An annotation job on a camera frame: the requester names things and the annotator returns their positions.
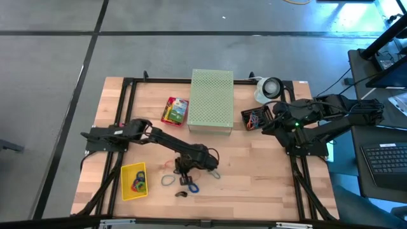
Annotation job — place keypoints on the orange silicone wristband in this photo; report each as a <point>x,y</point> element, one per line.
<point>134,184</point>
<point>249,124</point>
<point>166,163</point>

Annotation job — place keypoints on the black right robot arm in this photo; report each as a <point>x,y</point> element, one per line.
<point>349,117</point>

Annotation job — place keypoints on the red plastic basket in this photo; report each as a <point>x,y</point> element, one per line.
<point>178,124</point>

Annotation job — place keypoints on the black post stand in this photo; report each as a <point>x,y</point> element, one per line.
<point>381,38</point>

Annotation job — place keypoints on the black box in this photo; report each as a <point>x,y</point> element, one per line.
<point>137,175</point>

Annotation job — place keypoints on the yellow crayon box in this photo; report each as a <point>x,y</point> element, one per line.
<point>166,109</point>
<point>178,109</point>

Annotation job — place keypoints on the black desk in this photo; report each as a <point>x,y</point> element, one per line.
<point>356,136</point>

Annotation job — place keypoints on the black keyboard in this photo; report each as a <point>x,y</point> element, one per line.
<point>384,162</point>

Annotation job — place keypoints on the dark blue chair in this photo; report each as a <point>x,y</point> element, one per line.
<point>359,210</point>

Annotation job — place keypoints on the green perforated metal shelf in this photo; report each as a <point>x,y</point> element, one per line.
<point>210,101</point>

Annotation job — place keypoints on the black monitor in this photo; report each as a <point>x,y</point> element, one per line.
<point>391,76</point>

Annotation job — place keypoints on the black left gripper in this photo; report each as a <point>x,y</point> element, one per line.
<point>197,160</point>

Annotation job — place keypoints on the yellow plastic basket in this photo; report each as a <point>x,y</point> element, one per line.
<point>127,178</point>

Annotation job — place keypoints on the black plastic basket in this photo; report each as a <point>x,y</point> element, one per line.
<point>245,114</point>

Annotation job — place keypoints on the silver metal bracket strip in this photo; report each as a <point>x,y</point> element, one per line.
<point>294,225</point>
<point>117,221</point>

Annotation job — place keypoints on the grey caster leg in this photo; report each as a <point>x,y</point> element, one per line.
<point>11,146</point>

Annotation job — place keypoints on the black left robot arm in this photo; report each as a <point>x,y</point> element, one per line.
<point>168,140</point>

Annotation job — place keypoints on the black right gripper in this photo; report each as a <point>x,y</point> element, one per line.
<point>286,121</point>

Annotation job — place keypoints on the white bin black rim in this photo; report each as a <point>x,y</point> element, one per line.
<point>270,89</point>

